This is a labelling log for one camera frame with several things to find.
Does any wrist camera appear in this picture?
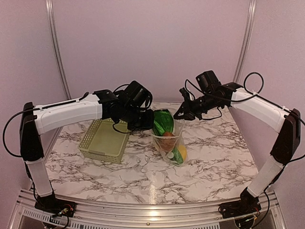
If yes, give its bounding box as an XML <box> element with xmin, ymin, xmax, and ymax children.
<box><xmin>121</xmin><ymin>81</ymin><xmax>153</xmax><ymax>109</ymax></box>
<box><xmin>196</xmin><ymin>70</ymin><xmax>222</xmax><ymax>93</ymax></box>

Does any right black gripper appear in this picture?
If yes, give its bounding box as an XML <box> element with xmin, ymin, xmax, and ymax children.
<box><xmin>173</xmin><ymin>91</ymin><xmax>222</xmax><ymax>120</ymax></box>

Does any brown orange round toy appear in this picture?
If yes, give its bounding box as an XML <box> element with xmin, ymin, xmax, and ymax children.
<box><xmin>158</xmin><ymin>132</ymin><xmax>176</xmax><ymax>152</ymax></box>

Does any clear zip top bag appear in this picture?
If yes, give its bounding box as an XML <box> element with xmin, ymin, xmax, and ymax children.
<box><xmin>151</xmin><ymin>109</ymin><xmax>187</xmax><ymax>166</ymax></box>

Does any left aluminium frame post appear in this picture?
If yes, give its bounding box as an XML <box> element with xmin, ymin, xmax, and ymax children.
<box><xmin>45</xmin><ymin>0</ymin><xmax>71</xmax><ymax>99</ymax></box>

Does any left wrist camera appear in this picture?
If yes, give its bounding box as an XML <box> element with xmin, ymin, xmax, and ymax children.
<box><xmin>121</xmin><ymin>81</ymin><xmax>153</xmax><ymax>109</ymax></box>

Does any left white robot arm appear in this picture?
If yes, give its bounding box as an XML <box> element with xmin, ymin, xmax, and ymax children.
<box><xmin>20</xmin><ymin>88</ymin><xmax>153</xmax><ymax>212</ymax></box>

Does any right aluminium frame post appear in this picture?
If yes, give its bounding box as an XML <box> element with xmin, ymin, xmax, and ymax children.
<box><xmin>233</xmin><ymin>0</ymin><xmax>257</xmax><ymax>83</ymax></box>

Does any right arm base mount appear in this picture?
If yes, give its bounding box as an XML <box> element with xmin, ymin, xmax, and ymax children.
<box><xmin>218</xmin><ymin>188</ymin><xmax>262</xmax><ymax>219</ymax></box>

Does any yellow lemon toy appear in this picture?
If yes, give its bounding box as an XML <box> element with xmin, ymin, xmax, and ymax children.
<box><xmin>178</xmin><ymin>145</ymin><xmax>187</xmax><ymax>161</ymax></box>

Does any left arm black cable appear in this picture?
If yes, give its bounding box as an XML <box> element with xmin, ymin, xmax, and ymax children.
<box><xmin>2</xmin><ymin>83</ymin><xmax>153</xmax><ymax>158</ymax></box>

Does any aluminium frame post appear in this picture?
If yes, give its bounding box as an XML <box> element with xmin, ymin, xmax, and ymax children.
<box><xmin>45</xmin><ymin>0</ymin><xmax>71</xmax><ymax>99</ymax></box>
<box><xmin>233</xmin><ymin>0</ymin><xmax>257</xmax><ymax>83</ymax></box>

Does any green perforated plastic basket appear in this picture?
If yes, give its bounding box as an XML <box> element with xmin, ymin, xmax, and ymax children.
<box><xmin>78</xmin><ymin>119</ymin><xmax>129</xmax><ymax>164</ymax></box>

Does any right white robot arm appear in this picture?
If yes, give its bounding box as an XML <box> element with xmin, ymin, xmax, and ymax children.
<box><xmin>174</xmin><ymin>83</ymin><xmax>302</xmax><ymax>214</ymax></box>

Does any front aluminium rail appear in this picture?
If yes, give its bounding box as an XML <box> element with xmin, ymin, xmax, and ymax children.
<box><xmin>7</xmin><ymin>194</ymin><xmax>286</xmax><ymax>229</ymax></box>

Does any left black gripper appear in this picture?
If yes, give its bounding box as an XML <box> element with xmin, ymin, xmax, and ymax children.
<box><xmin>121</xmin><ymin>104</ymin><xmax>154</xmax><ymax>131</ymax></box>

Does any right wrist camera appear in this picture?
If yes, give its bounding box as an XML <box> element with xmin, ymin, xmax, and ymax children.
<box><xmin>196</xmin><ymin>70</ymin><xmax>222</xmax><ymax>93</ymax></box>

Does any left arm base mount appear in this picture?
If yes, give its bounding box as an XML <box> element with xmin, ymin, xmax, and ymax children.
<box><xmin>34</xmin><ymin>192</ymin><xmax>76</xmax><ymax>217</ymax></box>

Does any bright green pepper toy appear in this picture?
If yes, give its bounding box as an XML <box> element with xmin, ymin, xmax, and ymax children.
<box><xmin>171</xmin><ymin>148</ymin><xmax>184</xmax><ymax>165</ymax></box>

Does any green bok choy toy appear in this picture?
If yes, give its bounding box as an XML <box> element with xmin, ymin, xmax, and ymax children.
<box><xmin>152</xmin><ymin>109</ymin><xmax>174</xmax><ymax>136</ymax></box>

